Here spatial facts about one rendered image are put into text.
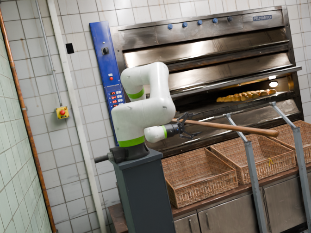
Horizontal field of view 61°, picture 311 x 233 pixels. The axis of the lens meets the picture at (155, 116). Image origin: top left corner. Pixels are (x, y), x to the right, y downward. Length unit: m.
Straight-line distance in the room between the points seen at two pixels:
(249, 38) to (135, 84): 1.73
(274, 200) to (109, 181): 1.41
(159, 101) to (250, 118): 1.86
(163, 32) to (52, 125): 1.29
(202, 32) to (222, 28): 0.23
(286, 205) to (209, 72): 1.37
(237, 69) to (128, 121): 1.85
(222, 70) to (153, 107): 1.68
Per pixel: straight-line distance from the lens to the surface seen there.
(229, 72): 2.79
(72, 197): 2.45
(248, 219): 2.41
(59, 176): 2.41
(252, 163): 2.22
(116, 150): 1.20
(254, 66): 2.97
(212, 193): 2.21
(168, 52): 2.55
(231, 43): 2.86
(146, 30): 2.54
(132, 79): 1.53
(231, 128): 1.54
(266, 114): 3.04
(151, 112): 1.16
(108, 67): 2.35
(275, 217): 2.57
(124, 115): 1.17
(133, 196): 1.21
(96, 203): 2.46
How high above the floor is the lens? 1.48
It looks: 5 degrees down
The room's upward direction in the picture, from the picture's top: 12 degrees counter-clockwise
